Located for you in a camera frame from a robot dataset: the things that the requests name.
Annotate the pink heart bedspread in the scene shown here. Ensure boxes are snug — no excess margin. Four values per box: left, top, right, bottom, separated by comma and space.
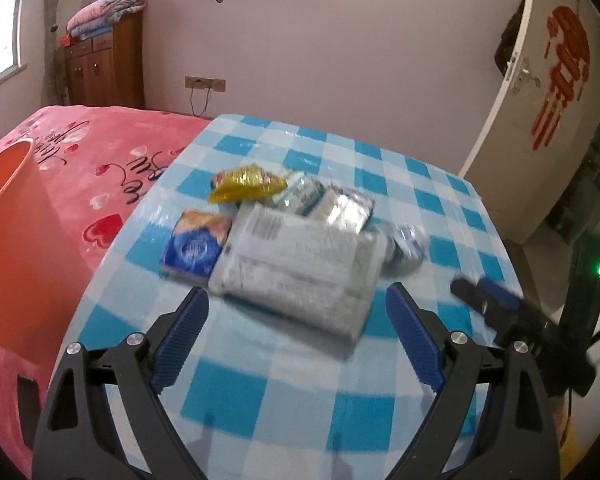
0, 106, 206, 472

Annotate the blue checkered tablecloth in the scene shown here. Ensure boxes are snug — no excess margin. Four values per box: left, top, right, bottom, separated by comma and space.
65, 115, 519, 479

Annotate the orange plastic bucket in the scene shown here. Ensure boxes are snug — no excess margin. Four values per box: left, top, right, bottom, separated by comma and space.
0, 140, 91, 363

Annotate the door handle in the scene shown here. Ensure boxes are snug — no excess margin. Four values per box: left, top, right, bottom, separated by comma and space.
510, 56, 542, 94

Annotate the crushed white plastic bottle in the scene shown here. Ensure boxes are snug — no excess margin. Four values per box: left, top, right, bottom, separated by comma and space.
378, 222, 429, 276

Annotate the grey checked curtain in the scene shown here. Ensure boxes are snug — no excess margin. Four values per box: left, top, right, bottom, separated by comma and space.
41, 0, 60, 106

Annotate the white door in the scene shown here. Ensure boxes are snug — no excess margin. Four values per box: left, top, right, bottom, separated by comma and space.
460, 0, 600, 245

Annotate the brown wooden cabinet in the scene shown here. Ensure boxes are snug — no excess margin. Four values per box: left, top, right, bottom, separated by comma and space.
62, 12, 146, 110

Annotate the folded blankets stack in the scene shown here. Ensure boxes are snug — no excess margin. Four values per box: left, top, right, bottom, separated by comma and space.
59, 0, 147, 47

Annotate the blue tissue pack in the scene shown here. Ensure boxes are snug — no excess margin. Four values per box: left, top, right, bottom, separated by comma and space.
160, 209, 233, 286

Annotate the wall power socket strip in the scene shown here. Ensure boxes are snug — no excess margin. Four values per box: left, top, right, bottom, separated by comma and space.
184, 76, 226, 93

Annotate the silver foil snack pouch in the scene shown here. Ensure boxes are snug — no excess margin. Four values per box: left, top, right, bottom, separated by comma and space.
308, 185, 375, 233

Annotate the grey courier mailer bag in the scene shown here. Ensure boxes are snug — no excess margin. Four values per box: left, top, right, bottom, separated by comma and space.
208, 202, 387, 341

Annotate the red knot door ornament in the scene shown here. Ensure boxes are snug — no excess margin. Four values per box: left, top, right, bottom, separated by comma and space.
531, 6, 591, 151

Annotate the yellow snack wrapper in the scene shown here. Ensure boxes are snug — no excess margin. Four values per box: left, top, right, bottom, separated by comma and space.
208, 164, 287, 204

